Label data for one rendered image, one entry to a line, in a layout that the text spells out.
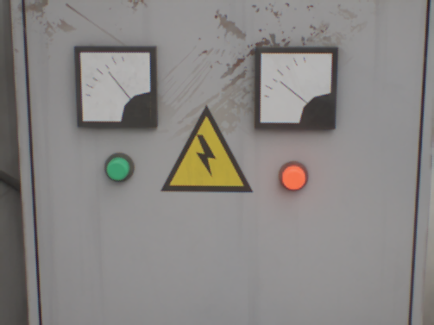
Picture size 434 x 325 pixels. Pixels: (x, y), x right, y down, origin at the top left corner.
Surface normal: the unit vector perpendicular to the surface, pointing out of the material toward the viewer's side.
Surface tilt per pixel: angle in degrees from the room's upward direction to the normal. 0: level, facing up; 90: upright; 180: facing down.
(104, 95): 90
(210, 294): 90
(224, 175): 90
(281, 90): 90
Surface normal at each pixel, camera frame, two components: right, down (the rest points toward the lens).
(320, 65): -0.04, 0.23
